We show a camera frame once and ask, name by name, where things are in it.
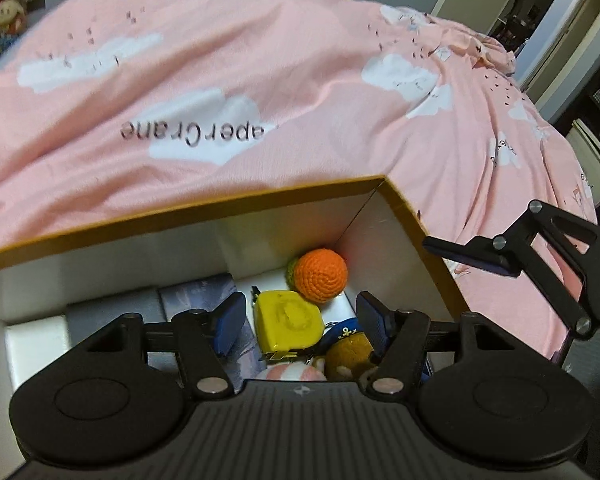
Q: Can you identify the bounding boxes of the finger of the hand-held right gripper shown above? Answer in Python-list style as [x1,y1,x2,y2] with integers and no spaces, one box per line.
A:
[422,201,600,336]

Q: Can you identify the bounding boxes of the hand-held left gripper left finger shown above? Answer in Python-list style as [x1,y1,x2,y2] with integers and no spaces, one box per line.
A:
[80,292,248,401]

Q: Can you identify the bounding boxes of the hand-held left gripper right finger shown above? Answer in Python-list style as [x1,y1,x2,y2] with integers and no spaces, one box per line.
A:
[356,292,523,401]

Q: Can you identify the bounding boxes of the brown bear plush white shirt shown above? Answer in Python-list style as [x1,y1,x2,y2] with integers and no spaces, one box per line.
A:
[324,330,382,383]

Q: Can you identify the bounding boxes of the yellow tape measure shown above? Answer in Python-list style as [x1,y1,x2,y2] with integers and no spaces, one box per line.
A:
[252,287,326,356]

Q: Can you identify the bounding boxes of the orange crochet ball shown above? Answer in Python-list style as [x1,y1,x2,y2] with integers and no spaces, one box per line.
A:
[285,248,349,304]

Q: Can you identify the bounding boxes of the pink striped white plush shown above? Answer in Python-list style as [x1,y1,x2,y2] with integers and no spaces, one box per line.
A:
[252,363,327,385]

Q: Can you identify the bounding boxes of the orange cardboard box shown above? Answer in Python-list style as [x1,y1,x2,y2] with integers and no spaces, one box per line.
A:
[0,175,473,480]

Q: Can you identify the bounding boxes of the white storage box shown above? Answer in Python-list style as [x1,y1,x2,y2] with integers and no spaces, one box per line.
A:
[564,118,600,207]

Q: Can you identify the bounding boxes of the dark wardrobe shelving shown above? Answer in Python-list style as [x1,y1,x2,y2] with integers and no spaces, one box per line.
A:
[550,25,600,211]

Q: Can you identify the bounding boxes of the pink cloud print quilt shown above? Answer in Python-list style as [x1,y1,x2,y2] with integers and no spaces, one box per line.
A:
[0,0,600,361]

